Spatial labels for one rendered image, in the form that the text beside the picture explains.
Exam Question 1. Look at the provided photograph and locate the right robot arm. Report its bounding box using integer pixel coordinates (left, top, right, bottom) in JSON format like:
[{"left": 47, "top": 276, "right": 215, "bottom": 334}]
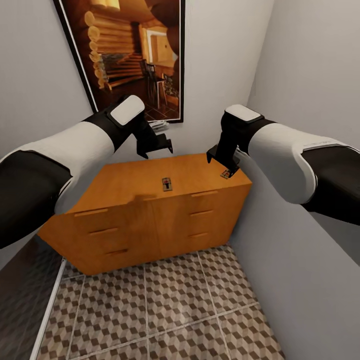
[{"left": 207, "top": 104, "right": 360, "bottom": 267}]

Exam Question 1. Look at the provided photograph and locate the mousetrap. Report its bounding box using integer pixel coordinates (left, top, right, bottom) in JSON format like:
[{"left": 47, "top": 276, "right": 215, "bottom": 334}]
[
  {"left": 162, "top": 177, "right": 173, "bottom": 192},
  {"left": 220, "top": 169, "right": 231, "bottom": 179}
]

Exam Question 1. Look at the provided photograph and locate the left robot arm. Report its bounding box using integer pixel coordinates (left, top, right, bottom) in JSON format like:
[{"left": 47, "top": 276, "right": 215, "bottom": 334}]
[{"left": 0, "top": 94, "right": 173, "bottom": 271}]

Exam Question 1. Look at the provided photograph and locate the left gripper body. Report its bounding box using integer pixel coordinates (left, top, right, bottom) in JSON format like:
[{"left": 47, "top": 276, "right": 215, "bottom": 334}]
[{"left": 136, "top": 129, "right": 168, "bottom": 154}]

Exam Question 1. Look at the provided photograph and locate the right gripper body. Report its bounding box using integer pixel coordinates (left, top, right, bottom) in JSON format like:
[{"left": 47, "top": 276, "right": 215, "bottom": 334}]
[{"left": 207, "top": 144, "right": 240, "bottom": 170}]

